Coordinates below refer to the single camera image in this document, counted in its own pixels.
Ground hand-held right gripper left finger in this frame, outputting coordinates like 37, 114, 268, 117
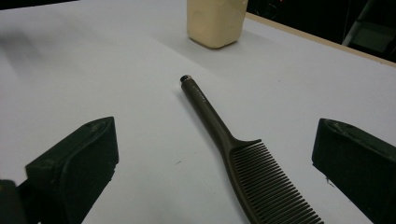
18, 117, 120, 224

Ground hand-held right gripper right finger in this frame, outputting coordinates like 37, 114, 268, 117
312, 118, 396, 224

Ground dark brown comb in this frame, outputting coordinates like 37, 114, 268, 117
179, 74, 325, 224

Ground beige square cup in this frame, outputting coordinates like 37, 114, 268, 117
186, 0, 249, 49

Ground white desk leg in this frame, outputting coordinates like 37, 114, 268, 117
342, 0, 396, 62

